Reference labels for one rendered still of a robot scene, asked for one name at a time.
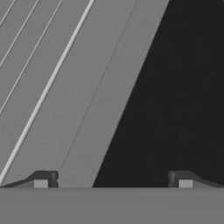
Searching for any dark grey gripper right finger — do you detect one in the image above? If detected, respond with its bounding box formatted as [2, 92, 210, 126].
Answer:
[167, 170, 224, 189]

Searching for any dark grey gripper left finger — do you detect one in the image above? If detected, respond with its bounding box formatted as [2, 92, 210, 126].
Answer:
[0, 170, 60, 189]

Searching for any grey cupboard door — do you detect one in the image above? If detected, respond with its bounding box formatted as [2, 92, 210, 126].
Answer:
[58, 0, 171, 188]
[2, 0, 137, 187]

